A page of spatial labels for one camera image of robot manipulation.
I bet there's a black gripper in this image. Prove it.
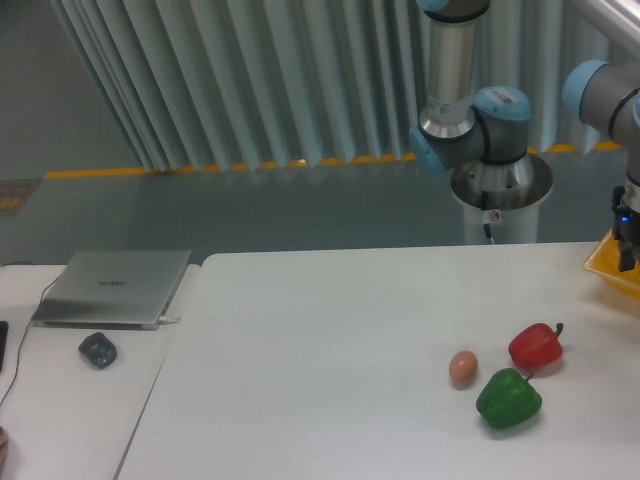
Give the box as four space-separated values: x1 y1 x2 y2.
611 184 639 272

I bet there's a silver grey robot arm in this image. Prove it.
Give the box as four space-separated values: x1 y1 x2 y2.
409 1 639 272

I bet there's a person's hand at edge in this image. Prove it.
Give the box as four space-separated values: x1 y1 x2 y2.
0 427 9 466

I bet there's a yellow plastic tray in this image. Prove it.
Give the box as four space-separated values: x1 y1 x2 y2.
583 232 639 299

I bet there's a red bell pepper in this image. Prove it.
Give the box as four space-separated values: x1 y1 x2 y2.
508 323 564 371

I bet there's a green bell pepper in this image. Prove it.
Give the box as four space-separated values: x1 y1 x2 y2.
475 368 543 430

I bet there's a brown egg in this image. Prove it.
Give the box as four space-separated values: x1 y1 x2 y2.
449 350 478 385

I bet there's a grey folding curtain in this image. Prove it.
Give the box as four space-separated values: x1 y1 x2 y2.
49 0 611 171

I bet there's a silver closed laptop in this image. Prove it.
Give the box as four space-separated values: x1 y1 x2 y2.
32 250 191 330

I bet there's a black computer mouse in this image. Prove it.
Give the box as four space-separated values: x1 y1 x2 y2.
78 332 118 369

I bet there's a black device at edge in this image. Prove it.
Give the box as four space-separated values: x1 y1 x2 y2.
0 320 9 372

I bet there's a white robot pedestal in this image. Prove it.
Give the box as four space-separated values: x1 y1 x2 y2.
450 154 553 245

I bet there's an aluminium frame bar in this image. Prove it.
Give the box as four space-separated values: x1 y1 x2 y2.
571 0 639 51

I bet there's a black laptop cable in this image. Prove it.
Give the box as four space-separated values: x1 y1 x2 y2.
0 261 66 409

